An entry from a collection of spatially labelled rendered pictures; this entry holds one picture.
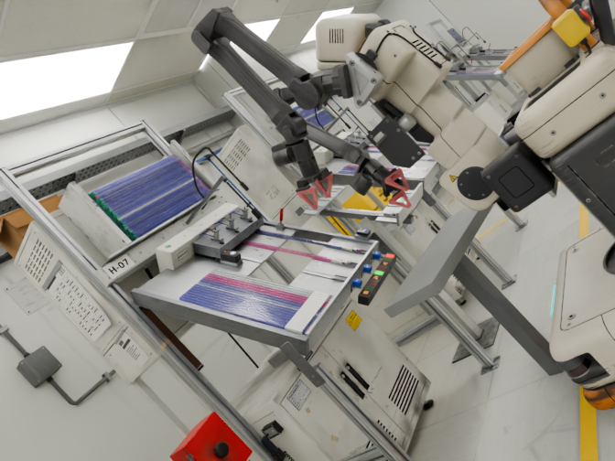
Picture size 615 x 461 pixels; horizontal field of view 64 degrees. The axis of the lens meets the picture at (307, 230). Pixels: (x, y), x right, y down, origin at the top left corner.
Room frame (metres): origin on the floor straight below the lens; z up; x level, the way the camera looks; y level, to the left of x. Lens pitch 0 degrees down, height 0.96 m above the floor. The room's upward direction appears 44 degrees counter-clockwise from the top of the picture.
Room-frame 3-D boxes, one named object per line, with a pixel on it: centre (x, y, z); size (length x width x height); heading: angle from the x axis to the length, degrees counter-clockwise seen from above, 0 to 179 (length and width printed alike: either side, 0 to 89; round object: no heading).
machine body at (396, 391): (2.17, 0.53, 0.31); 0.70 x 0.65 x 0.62; 143
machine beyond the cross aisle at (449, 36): (7.29, -3.38, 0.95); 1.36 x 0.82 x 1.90; 53
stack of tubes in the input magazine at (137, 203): (2.14, 0.40, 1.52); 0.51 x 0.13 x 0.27; 143
